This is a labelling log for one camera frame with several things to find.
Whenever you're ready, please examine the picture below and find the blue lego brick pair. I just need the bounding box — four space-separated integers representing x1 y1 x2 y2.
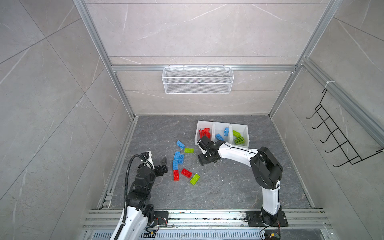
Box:
174 151 181 161
178 154 185 165

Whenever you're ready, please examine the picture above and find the green lego brick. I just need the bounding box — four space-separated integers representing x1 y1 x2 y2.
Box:
190 174 200 186
234 137 245 145
184 148 194 153
233 130 242 138

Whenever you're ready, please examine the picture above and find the red lego brick small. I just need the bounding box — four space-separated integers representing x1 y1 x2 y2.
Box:
181 169 193 179

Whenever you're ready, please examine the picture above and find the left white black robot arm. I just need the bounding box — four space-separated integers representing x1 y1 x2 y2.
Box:
111 164 168 240

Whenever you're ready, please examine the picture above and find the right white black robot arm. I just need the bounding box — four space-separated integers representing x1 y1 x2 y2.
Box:
197 136 283 226

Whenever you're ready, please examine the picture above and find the white middle plastic bin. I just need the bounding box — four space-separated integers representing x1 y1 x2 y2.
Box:
213 122 233 144

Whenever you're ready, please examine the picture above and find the white plastic bin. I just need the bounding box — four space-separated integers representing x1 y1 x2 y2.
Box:
213 122 233 144
195 121 215 145
229 124 250 148

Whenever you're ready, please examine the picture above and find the white left plastic bin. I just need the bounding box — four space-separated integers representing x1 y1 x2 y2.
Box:
195 121 215 145

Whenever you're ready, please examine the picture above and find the white right plastic bin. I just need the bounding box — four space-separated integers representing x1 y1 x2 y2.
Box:
229 124 250 148

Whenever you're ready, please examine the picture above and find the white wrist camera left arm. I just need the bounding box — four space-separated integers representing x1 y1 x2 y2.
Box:
144 151 155 170

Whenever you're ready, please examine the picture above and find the black corrugated cable hose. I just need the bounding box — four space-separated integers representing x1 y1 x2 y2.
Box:
121 154 148 224

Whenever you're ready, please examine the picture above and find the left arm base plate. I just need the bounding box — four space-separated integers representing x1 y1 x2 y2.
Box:
147 211 169 228

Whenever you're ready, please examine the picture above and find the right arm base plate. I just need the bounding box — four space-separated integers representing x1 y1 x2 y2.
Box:
243 210 289 227

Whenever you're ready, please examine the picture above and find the white wire mesh basket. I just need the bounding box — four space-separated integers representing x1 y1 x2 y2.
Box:
162 67 235 94

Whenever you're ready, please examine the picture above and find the black wire hook rack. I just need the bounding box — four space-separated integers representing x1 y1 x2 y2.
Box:
306 89 384 168

